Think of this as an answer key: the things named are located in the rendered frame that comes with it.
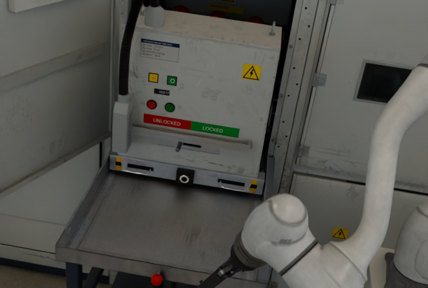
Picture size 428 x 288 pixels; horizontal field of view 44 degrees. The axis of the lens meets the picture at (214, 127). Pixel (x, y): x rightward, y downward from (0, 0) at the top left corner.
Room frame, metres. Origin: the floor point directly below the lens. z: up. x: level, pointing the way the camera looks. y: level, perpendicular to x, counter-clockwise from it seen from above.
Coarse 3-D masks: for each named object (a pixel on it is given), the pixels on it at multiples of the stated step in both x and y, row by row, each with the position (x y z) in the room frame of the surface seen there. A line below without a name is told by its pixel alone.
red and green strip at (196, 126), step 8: (144, 120) 1.55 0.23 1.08; (152, 120) 1.54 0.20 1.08; (160, 120) 1.54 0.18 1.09; (168, 120) 1.54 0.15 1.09; (176, 120) 1.54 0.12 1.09; (184, 120) 1.54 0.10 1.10; (184, 128) 1.54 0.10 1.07; (192, 128) 1.53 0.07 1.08; (200, 128) 1.53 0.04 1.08; (208, 128) 1.53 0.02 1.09; (216, 128) 1.53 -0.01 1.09; (224, 128) 1.53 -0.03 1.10; (232, 128) 1.53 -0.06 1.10; (232, 136) 1.52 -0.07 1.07
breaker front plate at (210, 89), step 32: (160, 32) 1.54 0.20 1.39; (160, 64) 1.54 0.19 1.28; (192, 64) 1.54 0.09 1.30; (224, 64) 1.53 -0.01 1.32; (256, 64) 1.52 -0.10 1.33; (160, 96) 1.54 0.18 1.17; (192, 96) 1.54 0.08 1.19; (224, 96) 1.53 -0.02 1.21; (256, 96) 1.52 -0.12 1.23; (160, 128) 1.54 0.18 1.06; (256, 128) 1.52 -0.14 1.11; (160, 160) 1.54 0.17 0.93; (192, 160) 1.53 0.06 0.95; (224, 160) 1.53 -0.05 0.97; (256, 160) 1.52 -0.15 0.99
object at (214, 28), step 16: (144, 16) 1.67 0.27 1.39; (176, 16) 1.71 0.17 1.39; (192, 16) 1.73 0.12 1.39; (208, 16) 1.76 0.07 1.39; (176, 32) 1.54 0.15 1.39; (192, 32) 1.57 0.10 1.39; (208, 32) 1.59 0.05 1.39; (224, 32) 1.61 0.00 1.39; (240, 32) 1.63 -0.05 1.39; (256, 32) 1.65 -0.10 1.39; (272, 48) 1.52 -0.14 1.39
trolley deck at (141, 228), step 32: (128, 192) 1.45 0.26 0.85; (160, 192) 1.47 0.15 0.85; (192, 192) 1.49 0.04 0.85; (224, 192) 1.52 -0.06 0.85; (96, 224) 1.27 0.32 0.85; (128, 224) 1.29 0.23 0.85; (160, 224) 1.31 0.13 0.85; (192, 224) 1.33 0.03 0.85; (224, 224) 1.35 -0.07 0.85; (64, 256) 1.15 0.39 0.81; (96, 256) 1.15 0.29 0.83; (128, 256) 1.15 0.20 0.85; (160, 256) 1.17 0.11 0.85; (192, 256) 1.18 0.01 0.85; (224, 256) 1.20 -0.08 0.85
